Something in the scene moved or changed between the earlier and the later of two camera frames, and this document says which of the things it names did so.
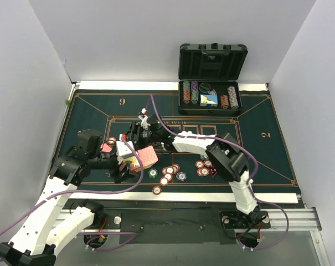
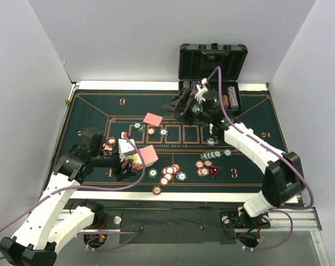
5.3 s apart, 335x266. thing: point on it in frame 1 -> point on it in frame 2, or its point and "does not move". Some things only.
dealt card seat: [104, 147] does not move
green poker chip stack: [153, 173] does not move
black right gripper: [135, 133] -> [182, 103]
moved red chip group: [203, 167] does not move
